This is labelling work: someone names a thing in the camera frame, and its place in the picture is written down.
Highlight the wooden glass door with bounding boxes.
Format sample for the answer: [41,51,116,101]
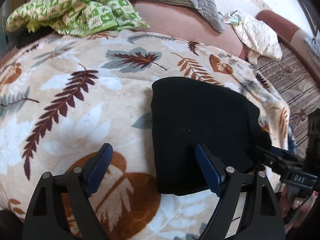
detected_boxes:
[1,0,30,57]

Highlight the striped patterned bedspread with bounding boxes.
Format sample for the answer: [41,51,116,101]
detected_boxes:
[257,43,319,158]

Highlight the pink bed sheet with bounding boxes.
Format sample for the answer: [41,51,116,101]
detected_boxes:
[132,0,247,60]

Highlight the black pants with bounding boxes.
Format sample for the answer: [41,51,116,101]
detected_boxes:
[151,77,271,196]

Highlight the cream crumpled cloth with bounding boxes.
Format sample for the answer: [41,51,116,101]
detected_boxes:
[219,10,283,66]

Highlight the leaf pattern fleece blanket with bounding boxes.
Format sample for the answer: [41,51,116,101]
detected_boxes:
[1,30,290,239]

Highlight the right hand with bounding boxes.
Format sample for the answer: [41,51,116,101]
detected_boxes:
[279,184,318,232]

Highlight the brown headboard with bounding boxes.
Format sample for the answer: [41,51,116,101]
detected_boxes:
[256,10,319,87]

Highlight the green checkered quilt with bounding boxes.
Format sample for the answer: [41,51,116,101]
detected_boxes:
[7,0,149,37]

